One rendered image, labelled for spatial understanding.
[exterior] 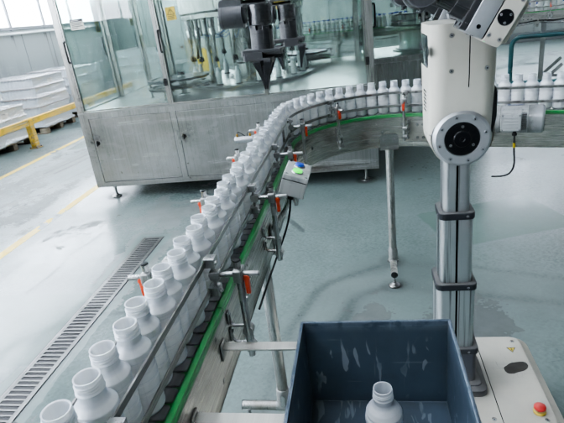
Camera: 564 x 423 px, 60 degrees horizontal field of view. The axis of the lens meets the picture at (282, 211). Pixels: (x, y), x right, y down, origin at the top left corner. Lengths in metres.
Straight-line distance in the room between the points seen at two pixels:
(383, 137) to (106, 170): 3.21
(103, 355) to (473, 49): 1.13
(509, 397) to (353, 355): 0.94
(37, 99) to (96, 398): 9.43
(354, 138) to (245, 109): 2.01
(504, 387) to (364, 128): 1.46
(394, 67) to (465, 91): 4.92
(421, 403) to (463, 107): 0.78
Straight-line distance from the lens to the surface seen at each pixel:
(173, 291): 0.95
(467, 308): 1.78
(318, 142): 2.60
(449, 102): 1.45
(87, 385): 0.72
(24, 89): 10.13
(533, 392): 2.01
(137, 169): 5.08
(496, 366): 2.09
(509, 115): 2.51
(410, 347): 1.13
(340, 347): 1.13
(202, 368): 0.99
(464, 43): 1.43
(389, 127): 2.76
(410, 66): 6.37
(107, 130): 5.09
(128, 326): 0.83
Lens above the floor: 1.58
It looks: 22 degrees down
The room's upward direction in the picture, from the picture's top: 7 degrees counter-clockwise
